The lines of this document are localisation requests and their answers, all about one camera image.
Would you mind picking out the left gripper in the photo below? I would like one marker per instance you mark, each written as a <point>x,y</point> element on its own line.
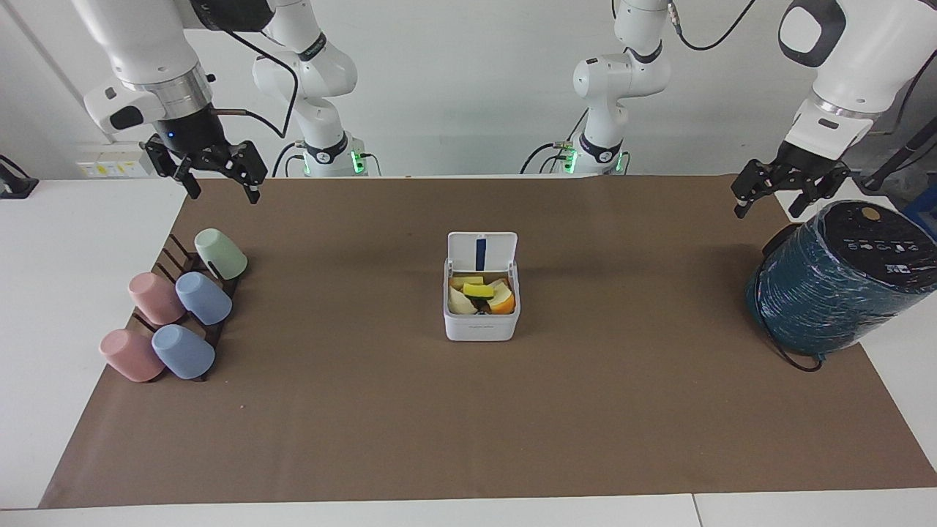
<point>805,162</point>

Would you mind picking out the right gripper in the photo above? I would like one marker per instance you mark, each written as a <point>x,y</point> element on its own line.
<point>190,135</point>

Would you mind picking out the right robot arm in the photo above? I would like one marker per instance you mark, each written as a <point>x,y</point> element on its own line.
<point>146,44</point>

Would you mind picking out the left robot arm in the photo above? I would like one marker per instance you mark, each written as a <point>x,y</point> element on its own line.
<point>864,51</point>

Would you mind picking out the teal wrapped round bin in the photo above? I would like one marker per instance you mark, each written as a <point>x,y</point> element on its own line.
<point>834,285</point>

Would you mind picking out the green plastic cup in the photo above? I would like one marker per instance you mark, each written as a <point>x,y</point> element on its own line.
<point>222,254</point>

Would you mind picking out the dark brown cup rack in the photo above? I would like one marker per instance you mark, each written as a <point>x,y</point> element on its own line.
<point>192,267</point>

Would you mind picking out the black stand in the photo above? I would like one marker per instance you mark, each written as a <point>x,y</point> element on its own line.
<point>897,165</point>
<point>15,183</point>

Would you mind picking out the blue plastic cup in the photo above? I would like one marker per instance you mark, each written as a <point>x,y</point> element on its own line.
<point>204,298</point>
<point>183,352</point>

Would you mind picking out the pink plastic cup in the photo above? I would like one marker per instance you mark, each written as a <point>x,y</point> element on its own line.
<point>130,354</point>
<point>155,297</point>

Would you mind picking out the pale wedge piece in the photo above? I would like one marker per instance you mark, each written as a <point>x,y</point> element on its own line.
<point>459,302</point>

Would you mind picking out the yellow block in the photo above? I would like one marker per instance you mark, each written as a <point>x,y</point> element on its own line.
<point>479,290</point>

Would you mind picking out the orange slice piece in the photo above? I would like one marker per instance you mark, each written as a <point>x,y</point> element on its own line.
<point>504,301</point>

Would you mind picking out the white box with hinged lid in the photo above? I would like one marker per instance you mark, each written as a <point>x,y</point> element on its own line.
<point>482,322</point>

